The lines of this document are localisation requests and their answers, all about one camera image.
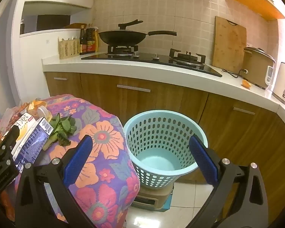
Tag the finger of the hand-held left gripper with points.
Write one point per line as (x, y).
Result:
(11, 136)

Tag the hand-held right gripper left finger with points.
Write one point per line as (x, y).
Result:
(78, 160)

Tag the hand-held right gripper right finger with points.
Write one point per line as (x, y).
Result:
(202, 160)

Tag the clear tea bottle white label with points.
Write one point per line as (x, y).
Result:
(25, 123)

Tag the blue and white carton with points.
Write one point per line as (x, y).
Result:
(35, 143)

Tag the green leafy vegetable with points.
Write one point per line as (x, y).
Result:
(61, 128)

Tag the curled orange peel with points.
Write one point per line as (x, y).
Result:
(36, 105)

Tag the light blue perforated basket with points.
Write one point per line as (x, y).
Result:
(156, 165)

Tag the clear plastic bag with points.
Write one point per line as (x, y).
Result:
(10, 118)

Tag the floral purple cloth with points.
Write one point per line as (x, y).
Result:
(104, 171)

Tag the beige plastic stool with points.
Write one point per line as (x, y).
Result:
(154, 196)

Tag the narrow wooden cabinet door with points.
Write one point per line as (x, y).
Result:
(61, 86)

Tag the wide wooden cabinet door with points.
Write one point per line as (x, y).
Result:
(156, 99)

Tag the small orange peel piece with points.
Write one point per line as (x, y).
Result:
(246, 84)

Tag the beige woven utensil basket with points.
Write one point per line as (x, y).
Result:
(68, 49)

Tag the beige rice cooker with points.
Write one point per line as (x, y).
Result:
(254, 69)

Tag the white electric kettle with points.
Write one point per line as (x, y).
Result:
(283, 82)

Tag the black glass gas stove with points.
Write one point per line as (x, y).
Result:
(147, 58)

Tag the dark soy sauce bottle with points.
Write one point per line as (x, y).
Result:
(83, 43)

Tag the dark sauce bottles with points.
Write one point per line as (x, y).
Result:
(90, 40)

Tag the wooden cutting board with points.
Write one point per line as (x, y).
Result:
(228, 42)

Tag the yellow bottle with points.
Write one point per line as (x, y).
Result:
(97, 40)

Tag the brown wooden tray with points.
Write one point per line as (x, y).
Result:
(74, 26)

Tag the black wok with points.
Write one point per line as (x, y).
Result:
(121, 38)

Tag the orange wall cabinet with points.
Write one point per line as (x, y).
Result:
(251, 1)

